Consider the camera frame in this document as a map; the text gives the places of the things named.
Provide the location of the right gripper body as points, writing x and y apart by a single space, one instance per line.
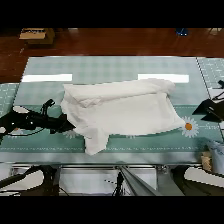
210 110

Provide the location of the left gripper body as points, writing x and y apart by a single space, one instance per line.
61 125

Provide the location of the white T-shirt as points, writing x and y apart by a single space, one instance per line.
126 111

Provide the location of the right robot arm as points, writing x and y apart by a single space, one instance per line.
200 181

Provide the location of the pale blue garment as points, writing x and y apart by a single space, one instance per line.
217 156

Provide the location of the blue object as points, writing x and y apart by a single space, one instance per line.
182 31

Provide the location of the cardboard box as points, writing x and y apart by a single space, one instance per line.
38 35

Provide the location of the silver frame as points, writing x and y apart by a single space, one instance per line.
140 186

